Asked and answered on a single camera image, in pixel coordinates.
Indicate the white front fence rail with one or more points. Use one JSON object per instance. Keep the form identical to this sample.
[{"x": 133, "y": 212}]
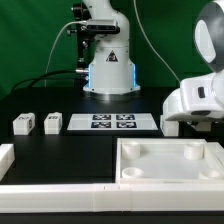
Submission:
[{"x": 111, "y": 197}]

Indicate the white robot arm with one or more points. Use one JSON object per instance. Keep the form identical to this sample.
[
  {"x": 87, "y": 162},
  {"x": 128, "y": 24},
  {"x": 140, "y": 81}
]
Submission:
[{"x": 112, "y": 73}]

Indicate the white square tabletop part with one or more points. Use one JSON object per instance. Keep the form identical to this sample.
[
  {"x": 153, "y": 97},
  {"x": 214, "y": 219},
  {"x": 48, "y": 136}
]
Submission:
[{"x": 150, "y": 160}]

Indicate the white marker sheet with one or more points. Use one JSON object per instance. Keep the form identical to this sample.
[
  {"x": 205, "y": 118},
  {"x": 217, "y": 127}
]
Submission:
[{"x": 114, "y": 122}]

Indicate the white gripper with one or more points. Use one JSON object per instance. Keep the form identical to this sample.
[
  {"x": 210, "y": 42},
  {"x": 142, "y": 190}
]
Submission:
[{"x": 197, "y": 99}]

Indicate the black camera on stand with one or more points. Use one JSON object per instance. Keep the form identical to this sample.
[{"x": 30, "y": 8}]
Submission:
[{"x": 87, "y": 29}]

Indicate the white left fence piece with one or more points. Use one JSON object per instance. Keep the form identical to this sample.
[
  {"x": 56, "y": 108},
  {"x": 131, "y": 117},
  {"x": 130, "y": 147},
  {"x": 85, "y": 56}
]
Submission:
[{"x": 7, "y": 157}]

